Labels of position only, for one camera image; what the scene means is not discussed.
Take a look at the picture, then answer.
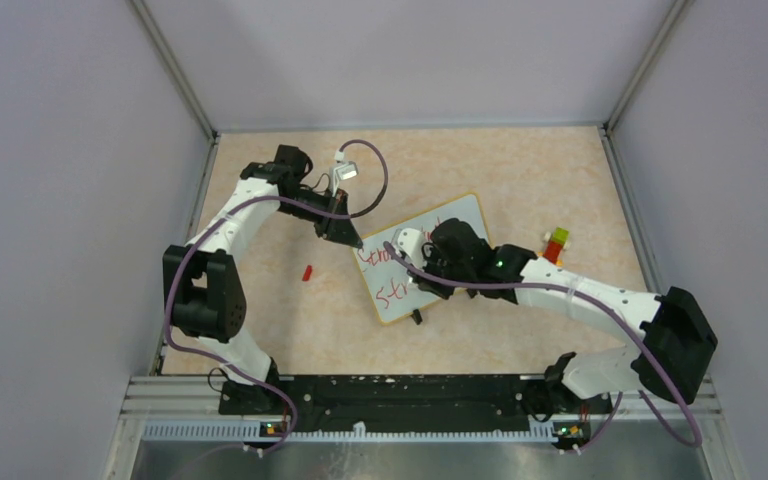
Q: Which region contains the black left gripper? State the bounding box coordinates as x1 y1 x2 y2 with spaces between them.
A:
279 186 362 248

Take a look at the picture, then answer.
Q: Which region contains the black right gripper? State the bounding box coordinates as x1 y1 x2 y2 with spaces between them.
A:
408 243 473 300

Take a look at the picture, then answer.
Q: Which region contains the red marker cap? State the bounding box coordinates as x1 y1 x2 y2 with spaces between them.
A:
302 265 313 282

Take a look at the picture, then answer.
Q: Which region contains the yellow framed whiteboard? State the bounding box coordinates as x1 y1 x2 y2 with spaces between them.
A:
353 192 489 325

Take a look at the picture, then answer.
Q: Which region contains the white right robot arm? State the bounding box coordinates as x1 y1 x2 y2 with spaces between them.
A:
393 218 718 412

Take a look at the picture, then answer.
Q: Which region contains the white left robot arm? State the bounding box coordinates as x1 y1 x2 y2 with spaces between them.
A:
162 145 363 414

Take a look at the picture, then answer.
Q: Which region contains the red green toy brick car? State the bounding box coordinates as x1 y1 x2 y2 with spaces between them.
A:
542 227 569 266

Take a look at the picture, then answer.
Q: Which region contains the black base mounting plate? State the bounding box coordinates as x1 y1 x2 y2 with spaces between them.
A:
218 374 611 433

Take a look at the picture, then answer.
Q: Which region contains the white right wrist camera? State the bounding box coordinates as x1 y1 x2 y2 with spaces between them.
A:
391 228 426 268

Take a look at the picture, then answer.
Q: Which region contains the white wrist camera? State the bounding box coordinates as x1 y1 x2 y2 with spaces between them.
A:
391 228 426 268
329 150 358 193

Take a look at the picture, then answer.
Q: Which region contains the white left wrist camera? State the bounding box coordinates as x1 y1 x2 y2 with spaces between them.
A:
329 150 358 193

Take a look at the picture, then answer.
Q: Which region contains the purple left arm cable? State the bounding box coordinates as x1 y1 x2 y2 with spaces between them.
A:
161 139 391 458

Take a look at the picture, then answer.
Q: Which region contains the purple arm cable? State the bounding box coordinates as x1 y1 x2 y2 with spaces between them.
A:
161 139 391 458
382 239 705 455

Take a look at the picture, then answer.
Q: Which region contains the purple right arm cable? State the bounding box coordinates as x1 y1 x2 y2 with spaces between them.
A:
382 239 705 455

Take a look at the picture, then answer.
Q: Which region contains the white toothed cable duct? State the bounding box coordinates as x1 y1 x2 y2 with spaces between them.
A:
142 420 558 443

